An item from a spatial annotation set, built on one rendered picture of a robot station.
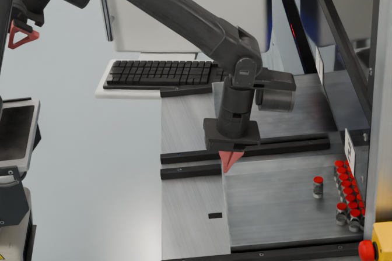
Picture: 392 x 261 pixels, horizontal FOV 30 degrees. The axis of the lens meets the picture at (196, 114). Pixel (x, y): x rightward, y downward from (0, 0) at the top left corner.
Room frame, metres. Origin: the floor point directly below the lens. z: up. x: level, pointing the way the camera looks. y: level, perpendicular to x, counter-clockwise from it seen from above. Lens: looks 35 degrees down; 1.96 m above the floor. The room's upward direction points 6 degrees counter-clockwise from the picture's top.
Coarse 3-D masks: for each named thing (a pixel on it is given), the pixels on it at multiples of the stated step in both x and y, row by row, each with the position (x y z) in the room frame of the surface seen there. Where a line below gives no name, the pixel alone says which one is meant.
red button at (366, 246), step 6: (366, 240) 0.91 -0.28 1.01; (360, 246) 0.90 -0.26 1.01; (366, 246) 0.89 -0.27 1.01; (372, 246) 0.89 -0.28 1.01; (360, 252) 0.89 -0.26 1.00; (366, 252) 0.89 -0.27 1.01; (372, 252) 0.89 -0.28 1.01; (360, 258) 0.89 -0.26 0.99; (366, 258) 0.88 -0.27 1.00; (372, 258) 0.88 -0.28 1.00
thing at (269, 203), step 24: (240, 168) 1.28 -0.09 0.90; (264, 168) 1.28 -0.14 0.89; (288, 168) 1.28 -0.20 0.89; (312, 168) 1.27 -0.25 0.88; (240, 192) 1.22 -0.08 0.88; (264, 192) 1.21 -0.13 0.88; (288, 192) 1.20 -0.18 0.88; (312, 192) 1.19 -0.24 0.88; (336, 192) 1.19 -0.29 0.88; (240, 216) 1.14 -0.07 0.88; (264, 216) 1.13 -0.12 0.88; (288, 216) 1.13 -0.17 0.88; (312, 216) 1.12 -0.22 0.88; (240, 240) 1.07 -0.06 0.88; (264, 240) 1.07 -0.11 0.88; (288, 240) 1.03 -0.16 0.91; (312, 240) 1.02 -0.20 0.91; (336, 240) 1.02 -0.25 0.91; (360, 240) 1.02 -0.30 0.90
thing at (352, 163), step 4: (348, 136) 1.16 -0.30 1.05; (348, 140) 1.16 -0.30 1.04; (348, 144) 1.16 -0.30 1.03; (348, 148) 1.16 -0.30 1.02; (352, 148) 1.13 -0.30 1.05; (352, 152) 1.12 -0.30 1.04; (352, 156) 1.12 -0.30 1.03; (348, 160) 1.15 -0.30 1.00; (352, 160) 1.12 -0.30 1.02; (352, 164) 1.12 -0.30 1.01; (352, 168) 1.12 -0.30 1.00; (352, 172) 1.11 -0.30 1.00
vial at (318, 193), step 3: (315, 183) 1.18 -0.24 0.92; (321, 183) 1.17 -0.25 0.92; (315, 186) 1.18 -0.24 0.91; (318, 186) 1.17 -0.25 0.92; (321, 186) 1.17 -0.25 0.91; (315, 189) 1.18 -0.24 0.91; (318, 189) 1.17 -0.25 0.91; (321, 189) 1.17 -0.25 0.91; (315, 192) 1.18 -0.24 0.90; (318, 192) 1.17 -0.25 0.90; (321, 192) 1.17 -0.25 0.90; (315, 195) 1.18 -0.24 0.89; (318, 195) 1.17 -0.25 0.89; (321, 195) 1.17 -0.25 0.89
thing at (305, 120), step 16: (304, 80) 1.62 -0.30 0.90; (320, 80) 1.62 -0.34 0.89; (304, 96) 1.57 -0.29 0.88; (320, 96) 1.56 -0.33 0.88; (256, 112) 1.51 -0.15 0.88; (272, 112) 1.51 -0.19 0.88; (304, 112) 1.49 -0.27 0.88; (320, 112) 1.49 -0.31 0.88; (272, 128) 1.44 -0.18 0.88; (288, 128) 1.43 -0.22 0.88; (304, 128) 1.43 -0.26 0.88; (320, 128) 1.42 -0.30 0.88; (336, 128) 1.42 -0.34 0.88; (256, 144) 1.36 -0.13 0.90
